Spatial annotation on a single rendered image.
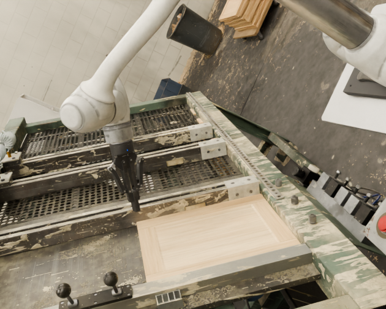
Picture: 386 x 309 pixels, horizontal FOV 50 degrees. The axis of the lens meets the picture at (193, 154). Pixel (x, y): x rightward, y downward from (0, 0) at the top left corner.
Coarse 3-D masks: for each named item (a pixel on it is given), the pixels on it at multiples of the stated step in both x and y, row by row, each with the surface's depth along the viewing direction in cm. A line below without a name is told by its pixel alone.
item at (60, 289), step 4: (60, 284) 104; (64, 284) 104; (68, 284) 105; (56, 288) 104; (60, 288) 103; (64, 288) 103; (68, 288) 104; (56, 292) 103; (60, 292) 103; (64, 292) 103; (68, 292) 104; (60, 296) 103; (64, 296) 103; (68, 296) 107; (72, 300) 111; (76, 300) 112; (68, 304) 112; (72, 304) 112; (76, 304) 112
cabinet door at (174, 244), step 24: (168, 216) 153; (192, 216) 151; (216, 216) 150; (240, 216) 148; (264, 216) 145; (144, 240) 141; (168, 240) 140; (192, 240) 138; (216, 240) 136; (240, 240) 135; (264, 240) 133; (288, 240) 131; (144, 264) 130; (168, 264) 128; (192, 264) 126; (216, 264) 125
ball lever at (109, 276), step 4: (108, 272) 106; (112, 272) 106; (104, 276) 106; (108, 276) 105; (112, 276) 105; (116, 276) 106; (104, 280) 105; (108, 280) 105; (112, 280) 105; (116, 280) 106; (108, 284) 105; (112, 284) 105; (116, 288) 112; (120, 288) 115; (112, 292) 114; (116, 292) 113; (120, 292) 114
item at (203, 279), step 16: (256, 256) 123; (272, 256) 122; (288, 256) 121; (304, 256) 121; (192, 272) 120; (208, 272) 119; (224, 272) 118; (240, 272) 118; (256, 272) 119; (272, 272) 121; (144, 288) 116; (160, 288) 115; (176, 288) 115; (192, 288) 117; (208, 288) 118; (112, 304) 113; (128, 304) 114; (144, 304) 115
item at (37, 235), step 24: (192, 192) 158; (216, 192) 156; (240, 192) 158; (72, 216) 152; (96, 216) 150; (120, 216) 151; (144, 216) 153; (0, 240) 145; (24, 240) 146; (48, 240) 148
